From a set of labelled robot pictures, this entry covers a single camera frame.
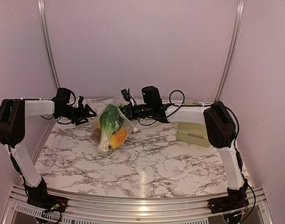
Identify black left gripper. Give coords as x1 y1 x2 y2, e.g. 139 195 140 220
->
58 104 96 126

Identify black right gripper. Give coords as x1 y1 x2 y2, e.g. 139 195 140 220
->
113 104 153 121

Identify polka dot zip top bag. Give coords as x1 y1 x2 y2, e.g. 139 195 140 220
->
91 96 138 155

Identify yellow orange fake corn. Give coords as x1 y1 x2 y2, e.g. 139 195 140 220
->
109 127 127 149

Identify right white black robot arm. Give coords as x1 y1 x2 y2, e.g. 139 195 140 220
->
121 86 249 212

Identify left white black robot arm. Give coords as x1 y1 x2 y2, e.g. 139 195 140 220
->
0 88 97 208

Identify pale green plastic basket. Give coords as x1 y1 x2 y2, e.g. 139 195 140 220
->
175 100 211 148

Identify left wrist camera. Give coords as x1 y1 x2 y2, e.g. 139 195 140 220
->
74 96 84 108

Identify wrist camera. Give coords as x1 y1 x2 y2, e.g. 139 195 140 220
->
121 88 137 106
74 96 84 108

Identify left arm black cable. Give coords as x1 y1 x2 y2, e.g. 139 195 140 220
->
39 91 87 126

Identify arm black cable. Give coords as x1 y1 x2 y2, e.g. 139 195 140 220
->
39 91 87 126
137 90 257 220

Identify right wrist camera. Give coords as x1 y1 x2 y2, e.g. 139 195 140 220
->
121 88 137 106

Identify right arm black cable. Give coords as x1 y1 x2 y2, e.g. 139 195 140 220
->
137 90 257 220

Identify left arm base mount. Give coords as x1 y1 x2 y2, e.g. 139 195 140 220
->
27 195 68 212

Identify front aluminium rail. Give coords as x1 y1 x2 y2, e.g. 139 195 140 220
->
2 184 274 224

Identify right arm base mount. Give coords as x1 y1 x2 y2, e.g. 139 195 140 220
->
207 196 249 214

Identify right aluminium frame post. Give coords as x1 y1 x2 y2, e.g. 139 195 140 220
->
215 0 245 101

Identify aluminium frame post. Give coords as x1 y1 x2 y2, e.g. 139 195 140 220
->
37 0 60 89
215 0 245 101

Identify left aluminium frame post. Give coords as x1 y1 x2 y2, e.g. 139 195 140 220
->
37 0 60 89

